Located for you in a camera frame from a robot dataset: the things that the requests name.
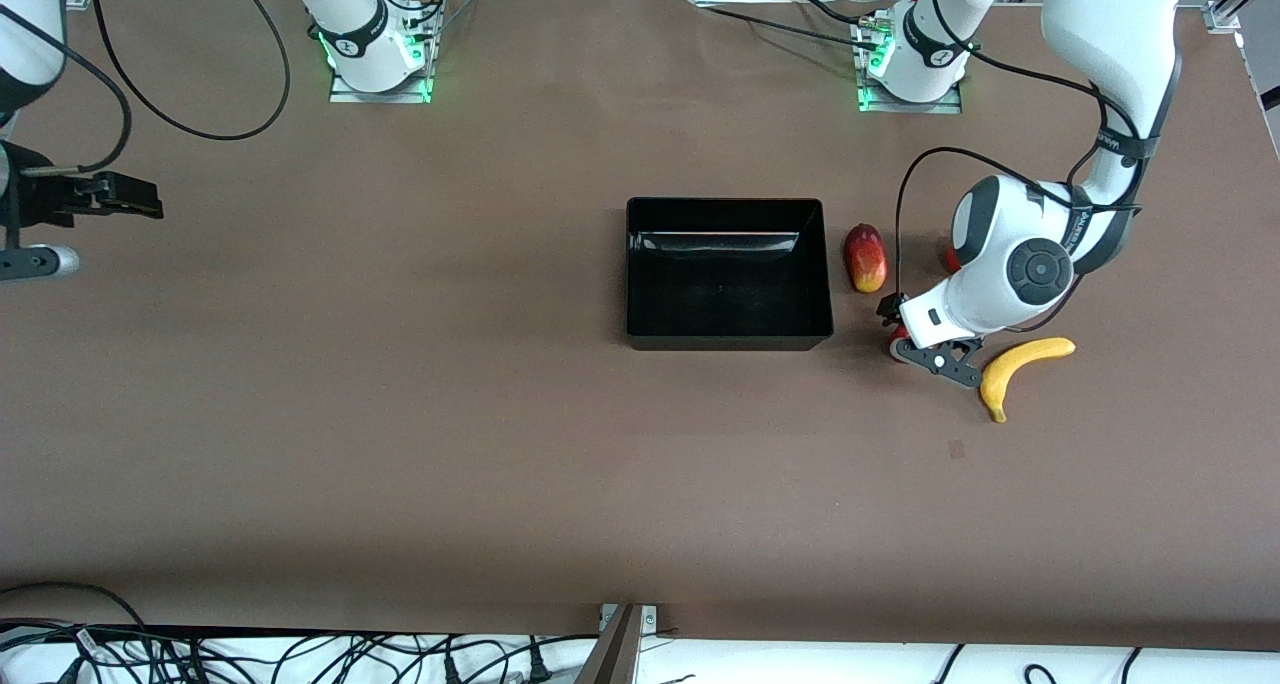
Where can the red pomegranate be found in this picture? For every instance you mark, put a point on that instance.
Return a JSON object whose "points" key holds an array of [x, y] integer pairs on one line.
{"points": [[951, 259]]}

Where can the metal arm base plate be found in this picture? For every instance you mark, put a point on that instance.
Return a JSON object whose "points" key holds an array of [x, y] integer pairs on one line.
{"points": [[345, 95], [920, 108]]}

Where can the dark grey camera beam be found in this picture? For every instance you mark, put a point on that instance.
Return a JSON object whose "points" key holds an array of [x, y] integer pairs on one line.
{"points": [[615, 654]]}

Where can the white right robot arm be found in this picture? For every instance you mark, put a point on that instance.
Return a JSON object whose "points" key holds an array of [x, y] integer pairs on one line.
{"points": [[365, 14]]}

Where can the small metal bracket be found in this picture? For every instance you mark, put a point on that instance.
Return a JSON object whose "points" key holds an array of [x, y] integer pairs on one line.
{"points": [[648, 619]]}

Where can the yellow banana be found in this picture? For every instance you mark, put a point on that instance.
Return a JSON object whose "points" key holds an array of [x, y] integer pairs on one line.
{"points": [[1010, 364]]}

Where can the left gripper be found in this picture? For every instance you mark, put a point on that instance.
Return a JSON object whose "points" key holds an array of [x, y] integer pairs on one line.
{"points": [[887, 309]]}

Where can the red yellow apple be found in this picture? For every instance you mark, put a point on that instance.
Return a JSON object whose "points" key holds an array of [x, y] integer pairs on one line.
{"points": [[897, 334]]}

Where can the red yellow mango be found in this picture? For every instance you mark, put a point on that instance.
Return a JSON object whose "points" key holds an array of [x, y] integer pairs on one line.
{"points": [[866, 259]]}

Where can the black rectangular plastic box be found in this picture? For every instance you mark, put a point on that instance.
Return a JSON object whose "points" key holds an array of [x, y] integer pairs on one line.
{"points": [[725, 284]]}

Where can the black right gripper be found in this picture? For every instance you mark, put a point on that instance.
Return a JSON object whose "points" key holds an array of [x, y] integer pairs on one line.
{"points": [[40, 202]]}

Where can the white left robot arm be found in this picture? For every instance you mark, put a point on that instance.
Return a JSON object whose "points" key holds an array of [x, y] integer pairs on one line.
{"points": [[1110, 24]]}

